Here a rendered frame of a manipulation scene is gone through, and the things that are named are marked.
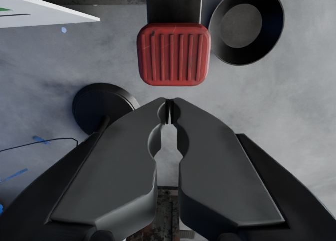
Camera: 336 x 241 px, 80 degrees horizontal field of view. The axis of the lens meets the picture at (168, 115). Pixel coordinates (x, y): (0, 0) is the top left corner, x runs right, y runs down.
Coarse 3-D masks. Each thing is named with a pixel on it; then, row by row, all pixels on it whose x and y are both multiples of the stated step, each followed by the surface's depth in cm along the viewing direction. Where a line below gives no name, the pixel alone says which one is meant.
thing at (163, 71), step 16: (144, 32) 18; (160, 32) 18; (176, 32) 18; (192, 32) 18; (208, 32) 18; (144, 48) 19; (160, 48) 19; (176, 48) 19; (192, 48) 19; (208, 48) 19; (144, 64) 20; (160, 64) 20; (176, 64) 20; (192, 64) 20; (208, 64) 20; (144, 80) 21; (160, 80) 20; (176, 80) 20; (192, 80) 20
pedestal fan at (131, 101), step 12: (96, 84) 102; (108, 84) 102; (84, 96) 103; (96, 96) 103; (108, 96) 103; (120, 96) 103; (132, 96) 106; (72, 108) 110; (84, 108) 107; (96, 108) 107; (108, 108) 107; (120, 108) 107; (132, 108) 106; (84, 120) 111; (96, 120) 111; (108, 120) 108
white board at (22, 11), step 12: (0, 0) 43; (12, 0) 43; (24, 0) 44; (36, 0) 48; (0, 12) 55; (12, 12) 56; (24, 12) 58; (36, 12) 59; (48, 12) 60; (60, 12) 61; (72, 12) 64; (0, 24) 79; (12, 24) 81; (24, 24) 84; (36, 24) 86; (48, 24) 88
